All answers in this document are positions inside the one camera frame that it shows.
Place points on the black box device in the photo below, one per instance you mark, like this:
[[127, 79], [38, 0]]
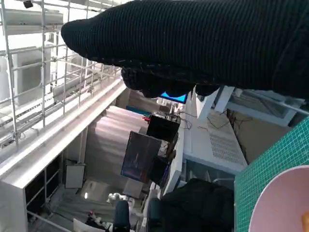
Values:
[[161, 128]]

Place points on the dark screen monitor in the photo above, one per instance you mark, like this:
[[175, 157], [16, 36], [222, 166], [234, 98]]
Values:
[[140, 157]]

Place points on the small black monitor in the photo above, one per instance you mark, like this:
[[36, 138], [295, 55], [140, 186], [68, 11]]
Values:
[[160, 170]]

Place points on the white perforated cabinet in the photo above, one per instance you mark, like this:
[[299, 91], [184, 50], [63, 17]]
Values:
[[217, 142]]

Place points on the white shelf unit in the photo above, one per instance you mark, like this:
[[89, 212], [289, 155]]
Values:
[[14, 193]]

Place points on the pink bowl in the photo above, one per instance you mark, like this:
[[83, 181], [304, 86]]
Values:
[[277, 200]]

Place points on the black ceiling camera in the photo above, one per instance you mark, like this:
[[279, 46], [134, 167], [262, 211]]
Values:
[[28, 3]]

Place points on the striped rectangular bread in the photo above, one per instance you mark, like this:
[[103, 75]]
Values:
[[306, 221]]

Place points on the white computer desk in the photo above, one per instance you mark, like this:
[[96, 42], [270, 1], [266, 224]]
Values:
[[179, 154]]

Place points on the blue screen monitor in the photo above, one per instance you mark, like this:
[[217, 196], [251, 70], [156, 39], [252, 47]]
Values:
[[173, 97]]

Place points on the white framed cabinet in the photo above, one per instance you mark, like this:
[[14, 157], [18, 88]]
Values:
[[260, 106]]

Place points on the white box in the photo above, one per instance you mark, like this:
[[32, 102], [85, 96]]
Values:
[[74, 176]]

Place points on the green cutting mat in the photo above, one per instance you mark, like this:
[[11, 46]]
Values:
[[265, 164]]

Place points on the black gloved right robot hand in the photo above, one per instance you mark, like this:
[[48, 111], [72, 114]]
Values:
[[193, 36]]

